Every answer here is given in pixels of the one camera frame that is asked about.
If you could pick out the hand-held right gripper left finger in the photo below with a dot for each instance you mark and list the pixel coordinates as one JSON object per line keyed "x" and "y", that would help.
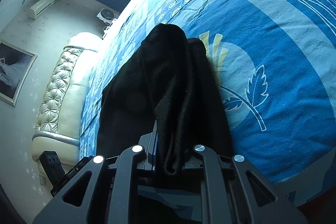
{"x": 151, "y": 151}

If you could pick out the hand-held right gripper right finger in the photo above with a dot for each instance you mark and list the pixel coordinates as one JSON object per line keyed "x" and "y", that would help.
{"x": 208, "y": 163}

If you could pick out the black studded pants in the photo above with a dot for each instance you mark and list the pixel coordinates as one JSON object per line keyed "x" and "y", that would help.
{"x": 170, "y": 87}

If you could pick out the cream tufted leather headboard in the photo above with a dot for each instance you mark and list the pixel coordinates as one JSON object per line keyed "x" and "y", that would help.
{"x": 63, "y": 92}

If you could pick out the blue patterned bed sheet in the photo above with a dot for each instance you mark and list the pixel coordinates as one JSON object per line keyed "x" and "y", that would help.
{"x": 275, "y": 43}

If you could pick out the white electric fan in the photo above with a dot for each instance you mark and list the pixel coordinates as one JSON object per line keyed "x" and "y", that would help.
{"x": 106, "y": 15}

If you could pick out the silver framed wall picture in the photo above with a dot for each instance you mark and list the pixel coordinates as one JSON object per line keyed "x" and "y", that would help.
{"x": 13, "y": 71}

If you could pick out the white wall air conditioner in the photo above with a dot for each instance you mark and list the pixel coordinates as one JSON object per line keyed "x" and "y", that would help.
{"x": 40, "y": 6}

